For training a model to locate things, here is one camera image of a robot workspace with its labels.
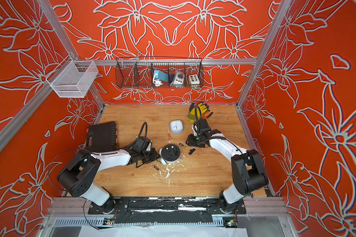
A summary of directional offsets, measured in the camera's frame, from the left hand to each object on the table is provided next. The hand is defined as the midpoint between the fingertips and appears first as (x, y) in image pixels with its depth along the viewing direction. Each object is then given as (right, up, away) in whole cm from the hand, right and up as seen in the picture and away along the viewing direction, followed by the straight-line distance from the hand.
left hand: (160, 155), depth 90 cm
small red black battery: (-2, -6, -4) cm, 8 cm away
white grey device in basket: (+11, +48, +1) cm, 50 cm away
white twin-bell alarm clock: (+6, +2, -3) cm, 7 cm away
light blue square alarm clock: (+10, +18, +13) cm, 24 cm away
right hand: (+15, +9, -2) cm, 18 cm away
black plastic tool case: (-40, +11, +5) cm, 42 cm away
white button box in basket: (+22, +49, +4) cm, 54 cm away
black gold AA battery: (+14, +6, +5) cm, 15 cm away
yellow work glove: (+21, +24, +21) cm, 38 cm away
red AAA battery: (+5, +12, +11) cm, 16 cm away
